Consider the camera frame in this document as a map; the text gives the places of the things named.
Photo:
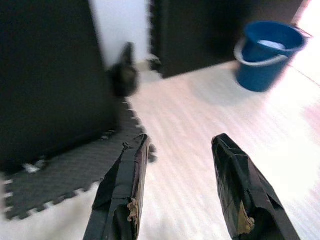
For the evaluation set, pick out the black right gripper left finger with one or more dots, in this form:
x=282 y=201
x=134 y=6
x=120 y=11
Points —
x=120 y=190

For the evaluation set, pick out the small black object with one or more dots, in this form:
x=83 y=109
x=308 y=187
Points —
x=123 y=77

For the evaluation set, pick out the black foam puzzle mat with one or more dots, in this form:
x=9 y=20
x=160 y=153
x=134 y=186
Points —
x=200 y=37
x=75 y=170

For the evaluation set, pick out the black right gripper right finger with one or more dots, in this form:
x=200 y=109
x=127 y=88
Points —
x=240 y=185

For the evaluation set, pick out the blue plastic bucket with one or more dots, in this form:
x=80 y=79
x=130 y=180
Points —
x=260 y=72

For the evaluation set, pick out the black cabinet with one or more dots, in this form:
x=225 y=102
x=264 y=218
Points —
x=50 y=75

